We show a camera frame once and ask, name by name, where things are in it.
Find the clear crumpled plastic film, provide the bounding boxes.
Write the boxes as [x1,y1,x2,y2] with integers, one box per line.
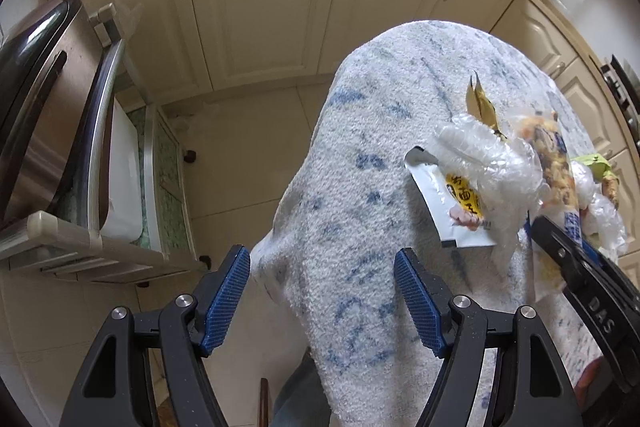
[432,114,546,260]

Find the black gas stove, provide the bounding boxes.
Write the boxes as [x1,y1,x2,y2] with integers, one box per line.
[600,54,640,144]

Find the person's legs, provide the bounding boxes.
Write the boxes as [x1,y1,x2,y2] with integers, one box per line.
[272,349,332,427]

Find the clear hanging plastic bag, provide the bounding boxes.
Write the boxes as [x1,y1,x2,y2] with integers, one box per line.
[82,0,144,38]

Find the white storage cart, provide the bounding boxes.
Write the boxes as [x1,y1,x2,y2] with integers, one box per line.
[0,4,212,289]

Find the white packet yellow label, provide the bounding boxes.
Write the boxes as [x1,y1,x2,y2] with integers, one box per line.
[404,147,497,249]

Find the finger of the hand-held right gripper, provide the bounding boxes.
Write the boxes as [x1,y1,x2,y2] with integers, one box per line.
[579,240,640,304]
[531,216,597,294]

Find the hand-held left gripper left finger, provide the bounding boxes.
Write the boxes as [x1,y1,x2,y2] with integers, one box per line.
[59,244,252,427]

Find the person's right hand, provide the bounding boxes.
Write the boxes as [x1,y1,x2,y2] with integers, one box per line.
[572,357,609,409]

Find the light green wrapper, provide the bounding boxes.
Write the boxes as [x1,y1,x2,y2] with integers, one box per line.
[572,152,614,180]

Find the cream base cabinets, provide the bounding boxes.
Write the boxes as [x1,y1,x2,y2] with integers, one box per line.
[40,0,640,180]

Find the wooden chair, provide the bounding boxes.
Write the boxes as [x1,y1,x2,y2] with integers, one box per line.
[257,377,271,427]

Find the gold torn wrapper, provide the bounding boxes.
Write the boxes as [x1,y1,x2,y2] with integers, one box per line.
[465,74,508,140]

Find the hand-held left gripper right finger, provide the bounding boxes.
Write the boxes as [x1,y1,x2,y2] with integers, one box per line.
[393,248,586,427]

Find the white blue patterned tablecloth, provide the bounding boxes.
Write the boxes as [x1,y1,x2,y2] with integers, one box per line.
[250,21,640,427]

